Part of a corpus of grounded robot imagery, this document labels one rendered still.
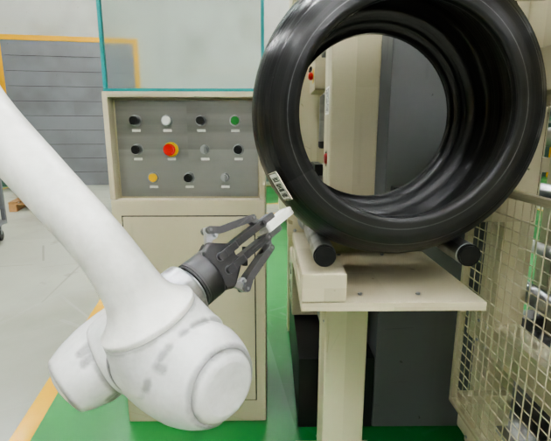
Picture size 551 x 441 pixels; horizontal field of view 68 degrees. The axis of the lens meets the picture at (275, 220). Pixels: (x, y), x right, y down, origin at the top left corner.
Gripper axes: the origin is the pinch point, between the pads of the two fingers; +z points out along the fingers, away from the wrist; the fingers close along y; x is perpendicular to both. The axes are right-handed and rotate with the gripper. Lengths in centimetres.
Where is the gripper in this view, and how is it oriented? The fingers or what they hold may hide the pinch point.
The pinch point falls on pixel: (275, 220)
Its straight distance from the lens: 74.3
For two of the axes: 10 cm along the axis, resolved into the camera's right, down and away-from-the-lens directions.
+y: 5.0, 8.5, 1.9
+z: 6.3, -5.0, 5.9
